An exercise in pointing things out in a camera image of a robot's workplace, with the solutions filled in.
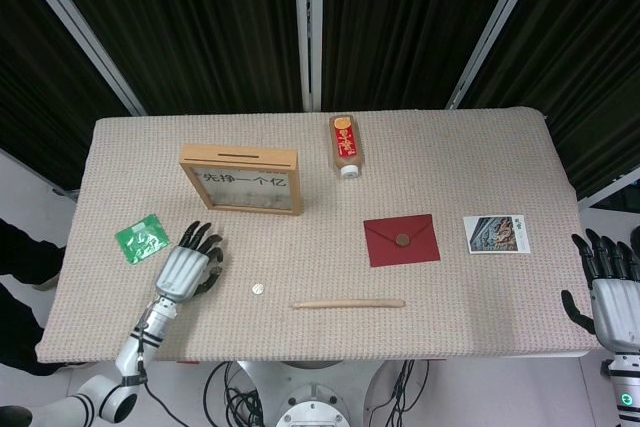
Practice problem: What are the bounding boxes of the wooden drumstick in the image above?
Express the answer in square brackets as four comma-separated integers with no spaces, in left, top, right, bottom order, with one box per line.
[291,298,406,310]

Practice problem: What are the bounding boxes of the green card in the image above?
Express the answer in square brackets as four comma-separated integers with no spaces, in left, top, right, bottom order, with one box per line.
[114,213,170,264]

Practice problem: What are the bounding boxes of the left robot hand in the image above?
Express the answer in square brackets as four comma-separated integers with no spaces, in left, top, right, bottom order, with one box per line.
[153,220,225,304]

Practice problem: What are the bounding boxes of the white frame post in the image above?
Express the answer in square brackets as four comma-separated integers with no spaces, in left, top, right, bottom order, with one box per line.
[444,0,544,110]
[9,0,147,116]
[293,0,326,112]

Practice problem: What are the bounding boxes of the beige woven tablecloth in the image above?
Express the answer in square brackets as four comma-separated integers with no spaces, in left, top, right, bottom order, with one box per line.
[37,106,594,363]

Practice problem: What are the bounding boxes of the wooden frame money box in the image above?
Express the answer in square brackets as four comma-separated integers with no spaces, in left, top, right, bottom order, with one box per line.
[179,143,304,217]

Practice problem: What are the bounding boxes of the dark red envelope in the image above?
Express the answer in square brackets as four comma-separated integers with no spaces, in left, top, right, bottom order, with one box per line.
[363,213,441,267]

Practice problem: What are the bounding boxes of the black cable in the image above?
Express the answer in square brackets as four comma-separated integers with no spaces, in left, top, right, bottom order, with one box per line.
[369,359,432,427]
[204,360,269,427]

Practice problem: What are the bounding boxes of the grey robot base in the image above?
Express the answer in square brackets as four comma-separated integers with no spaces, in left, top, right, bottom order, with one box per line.
[234,359,401,427]

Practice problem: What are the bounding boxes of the pile of silver coins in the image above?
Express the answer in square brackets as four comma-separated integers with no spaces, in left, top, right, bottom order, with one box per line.
[212,190,291,209]

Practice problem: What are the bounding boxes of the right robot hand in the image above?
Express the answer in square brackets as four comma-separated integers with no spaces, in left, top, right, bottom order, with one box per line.
[560,228,640,353]

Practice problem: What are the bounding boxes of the photo postcard with white border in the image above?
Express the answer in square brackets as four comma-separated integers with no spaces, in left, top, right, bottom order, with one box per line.
[462,215,531,254]

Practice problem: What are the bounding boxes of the brown bottle with red label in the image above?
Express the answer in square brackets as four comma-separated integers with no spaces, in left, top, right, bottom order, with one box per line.
[328,114,362,180]

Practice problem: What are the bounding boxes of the person in black clothes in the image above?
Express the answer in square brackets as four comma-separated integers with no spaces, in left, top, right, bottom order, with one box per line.
[0,219,69,376]

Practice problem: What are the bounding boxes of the black pleated curtain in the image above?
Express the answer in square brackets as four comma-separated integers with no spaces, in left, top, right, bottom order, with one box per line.
[0,0,640,208]

